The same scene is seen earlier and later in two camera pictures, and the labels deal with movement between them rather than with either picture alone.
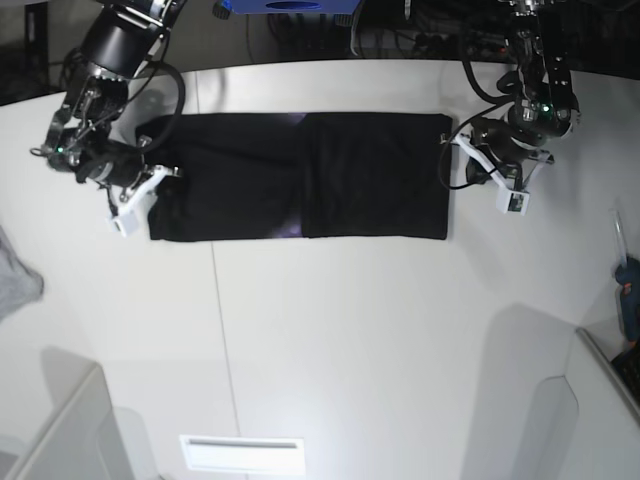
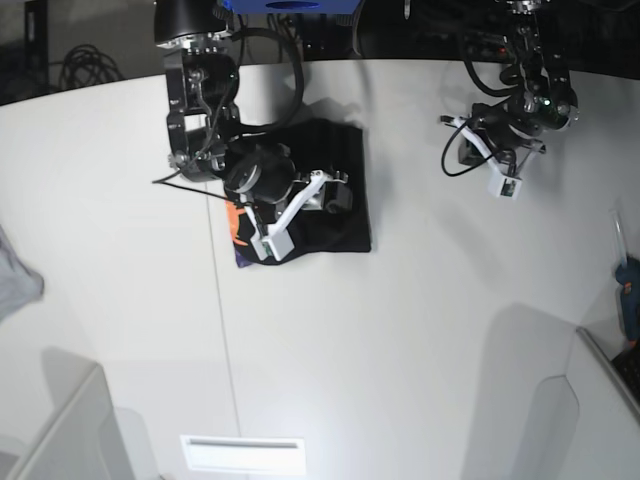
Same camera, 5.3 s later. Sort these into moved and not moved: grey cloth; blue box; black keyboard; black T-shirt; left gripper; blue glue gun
Moved: black T-shirt; left gripper
Not moved: blue glue gun; grey cloth; blue box; black keyboard
